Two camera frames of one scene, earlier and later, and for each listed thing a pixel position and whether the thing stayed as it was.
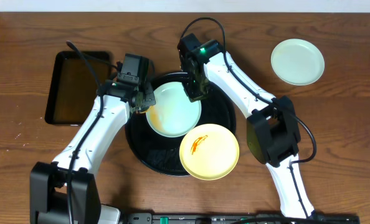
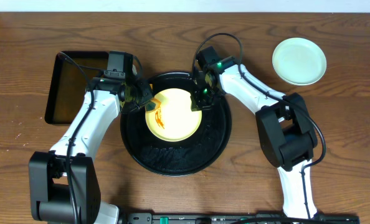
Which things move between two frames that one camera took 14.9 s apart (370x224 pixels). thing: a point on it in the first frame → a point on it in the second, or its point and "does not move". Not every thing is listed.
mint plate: x=173 y=114 → x=299 y=61
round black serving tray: x=161 y=153 does not move
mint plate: x=298 y=61 does not move
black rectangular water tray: x=73 y=89 does not move
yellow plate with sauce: x=208 y=151 → x=174 y=120
